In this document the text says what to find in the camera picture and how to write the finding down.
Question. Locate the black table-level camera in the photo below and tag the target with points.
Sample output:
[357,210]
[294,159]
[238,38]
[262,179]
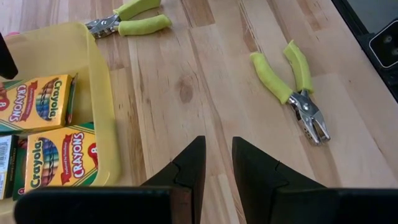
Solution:
[385,46]

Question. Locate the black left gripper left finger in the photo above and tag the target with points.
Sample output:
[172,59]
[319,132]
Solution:
[189,174]

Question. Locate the yellow translucent plastic bin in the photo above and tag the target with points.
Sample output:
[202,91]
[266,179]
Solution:
[99,93]

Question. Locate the yellow Crayola crayon box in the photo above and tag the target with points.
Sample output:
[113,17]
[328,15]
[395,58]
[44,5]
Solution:
[5,161]
[34,102]
[62,158]

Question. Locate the pink eraser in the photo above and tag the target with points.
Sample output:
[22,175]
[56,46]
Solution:
[13,34]

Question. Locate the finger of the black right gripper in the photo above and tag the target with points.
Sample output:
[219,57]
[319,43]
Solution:
[5,65]

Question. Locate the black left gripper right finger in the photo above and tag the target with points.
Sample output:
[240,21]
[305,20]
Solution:
[255,180]

